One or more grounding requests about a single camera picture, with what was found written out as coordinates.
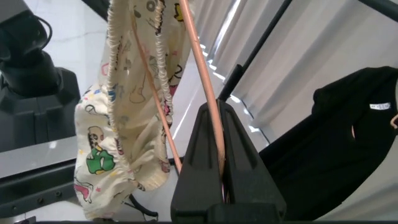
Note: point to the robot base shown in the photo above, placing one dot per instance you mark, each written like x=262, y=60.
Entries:
x=37, y=124

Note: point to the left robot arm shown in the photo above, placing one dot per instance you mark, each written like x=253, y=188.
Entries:
x=25, y=62

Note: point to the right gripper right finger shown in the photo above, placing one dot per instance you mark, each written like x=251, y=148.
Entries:
x=255, y=196

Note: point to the cream printed garment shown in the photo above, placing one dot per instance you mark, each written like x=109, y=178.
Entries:
x=124, y=124

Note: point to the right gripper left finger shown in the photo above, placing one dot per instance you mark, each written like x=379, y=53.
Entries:
x=196, y=186

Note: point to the black short-sleeved shirt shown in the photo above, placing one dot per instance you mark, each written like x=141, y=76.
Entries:
x=326, y=155

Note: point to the black clothes rack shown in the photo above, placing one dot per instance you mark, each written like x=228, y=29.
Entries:
x=248, y=59

